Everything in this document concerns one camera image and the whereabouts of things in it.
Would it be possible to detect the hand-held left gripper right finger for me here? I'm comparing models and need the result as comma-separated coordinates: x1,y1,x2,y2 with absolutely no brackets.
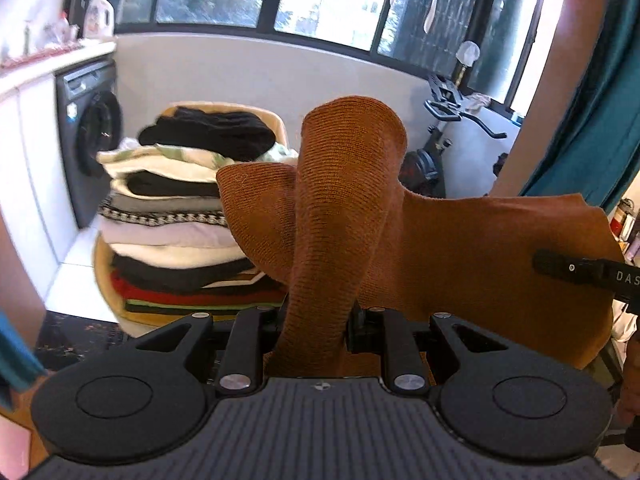
345,304,507,395

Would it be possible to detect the black exercise bike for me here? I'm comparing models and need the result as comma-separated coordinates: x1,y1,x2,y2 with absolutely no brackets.
400,74,509,199

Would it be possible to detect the person's right hand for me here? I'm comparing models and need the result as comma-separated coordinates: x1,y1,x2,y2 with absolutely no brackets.
617,336,640,425

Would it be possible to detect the stack of folded clothes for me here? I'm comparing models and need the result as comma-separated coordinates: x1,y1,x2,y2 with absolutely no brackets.
96,106,301,319

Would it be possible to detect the white detergent bottle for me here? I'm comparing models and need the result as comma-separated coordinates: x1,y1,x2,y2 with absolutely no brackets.
82,0,116,40

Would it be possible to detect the lamp with white globe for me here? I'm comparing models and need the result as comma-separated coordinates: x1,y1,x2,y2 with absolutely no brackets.
452,40,481,92

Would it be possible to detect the red fire extinguisher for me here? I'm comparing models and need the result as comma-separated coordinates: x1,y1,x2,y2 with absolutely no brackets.
612,198,634,242

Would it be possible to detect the teal curtain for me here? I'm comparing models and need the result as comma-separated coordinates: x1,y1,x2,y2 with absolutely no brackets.
517,0,640,217

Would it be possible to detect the round wooden chair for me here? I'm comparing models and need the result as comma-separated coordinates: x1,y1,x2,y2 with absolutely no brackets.
92,101,292,334

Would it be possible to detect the white counter cabinet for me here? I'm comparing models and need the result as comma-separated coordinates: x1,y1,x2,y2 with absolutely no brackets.
0,40,119,313

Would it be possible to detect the teal cloth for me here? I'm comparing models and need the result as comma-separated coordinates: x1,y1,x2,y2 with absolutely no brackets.
0,310,49,407

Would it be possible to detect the grey washing machine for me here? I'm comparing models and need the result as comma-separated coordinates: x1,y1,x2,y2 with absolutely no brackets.
54,59,125,229

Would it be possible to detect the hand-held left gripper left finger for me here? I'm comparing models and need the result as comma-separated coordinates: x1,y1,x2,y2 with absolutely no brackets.
134,304,291,395

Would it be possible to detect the tan door frame post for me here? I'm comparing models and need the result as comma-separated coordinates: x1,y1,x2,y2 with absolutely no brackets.
492,0,619,199

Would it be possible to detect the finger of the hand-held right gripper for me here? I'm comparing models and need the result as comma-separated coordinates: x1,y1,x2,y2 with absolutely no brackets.
532,248,607,280

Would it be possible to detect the rust orange knit sweater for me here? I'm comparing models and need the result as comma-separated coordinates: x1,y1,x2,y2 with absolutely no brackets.
216,94,627,379

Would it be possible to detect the white hanging cloth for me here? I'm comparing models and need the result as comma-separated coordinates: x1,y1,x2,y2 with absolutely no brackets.
422,0,442,34

